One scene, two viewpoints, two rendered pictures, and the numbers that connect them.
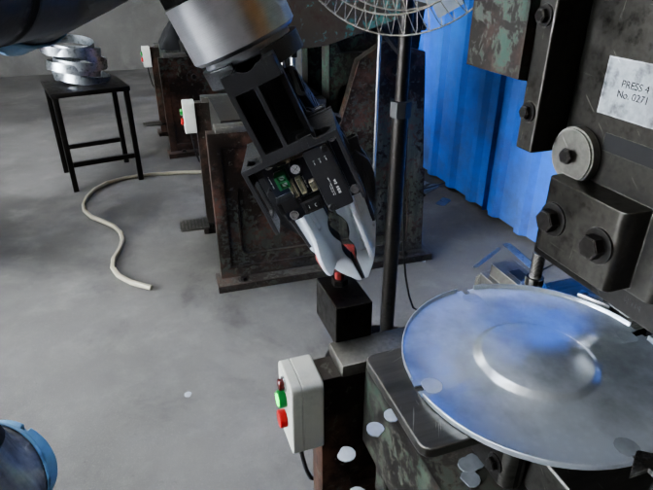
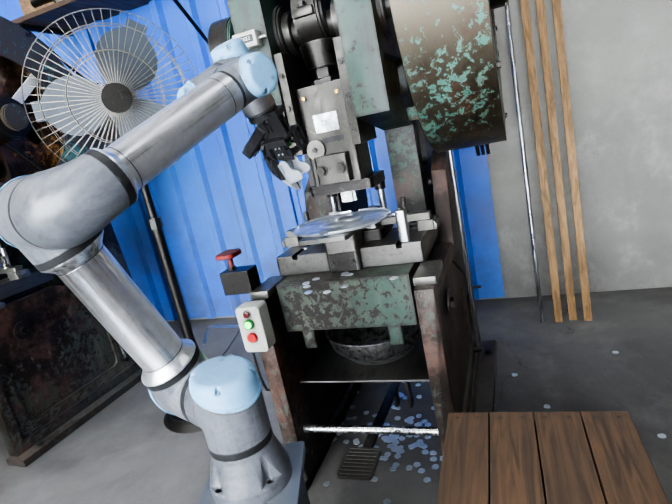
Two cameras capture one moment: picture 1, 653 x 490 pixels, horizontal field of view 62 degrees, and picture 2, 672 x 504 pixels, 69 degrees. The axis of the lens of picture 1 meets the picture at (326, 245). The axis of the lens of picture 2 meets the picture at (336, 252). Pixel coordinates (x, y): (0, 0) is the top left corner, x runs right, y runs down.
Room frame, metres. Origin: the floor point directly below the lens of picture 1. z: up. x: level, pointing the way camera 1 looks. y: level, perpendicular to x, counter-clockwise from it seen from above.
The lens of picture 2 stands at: (-0.42, 0.85, 1.04)
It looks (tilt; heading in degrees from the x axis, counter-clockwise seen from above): 14 degrees down; 311
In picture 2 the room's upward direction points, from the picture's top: 12 degrees counter-clockwise
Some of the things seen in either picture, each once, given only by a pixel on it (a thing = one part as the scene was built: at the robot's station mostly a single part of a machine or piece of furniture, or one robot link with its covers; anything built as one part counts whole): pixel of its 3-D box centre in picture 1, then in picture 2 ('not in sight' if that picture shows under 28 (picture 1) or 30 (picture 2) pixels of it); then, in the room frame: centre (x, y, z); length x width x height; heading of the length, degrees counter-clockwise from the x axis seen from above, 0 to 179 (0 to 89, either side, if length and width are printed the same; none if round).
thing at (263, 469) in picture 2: not in sight; (246, 456); (0.28, 0.40, 0.50); 0.15 x 0.15 x 0.10
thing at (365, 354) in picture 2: not in sight; (377, 335); (0.50, -0.35, 0.36); 0.34 x 0.34 x 0.10
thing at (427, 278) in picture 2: not in sight; (459, 289); (0.30, -0.57, 0.45); 0.92 x 0.12 x 0.90; 109
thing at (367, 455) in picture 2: not in sight; (380, 418); (0.46, -0.22, 0.14); 0.59 x 0.10 x 0.05; 109
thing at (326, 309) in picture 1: (343, 333); (245, 296); (0.72, -0.03, 0.62); 0.10 x 0.06 x 0.20; 19
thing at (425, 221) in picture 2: not in sight; (408, 213); (0.34, -0.40, 0.76); 0.17 x 0.06 x 0.10; 19
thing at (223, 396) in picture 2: not in sight; (227, 400); (0.29, 0.40, 0.62); 0.13 x 0.12 x 0.14; 176
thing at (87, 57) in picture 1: (88, 109); not in sight; (3.11, 1.36, 0.40); 0.45 x 0.40 x 0.79; 31
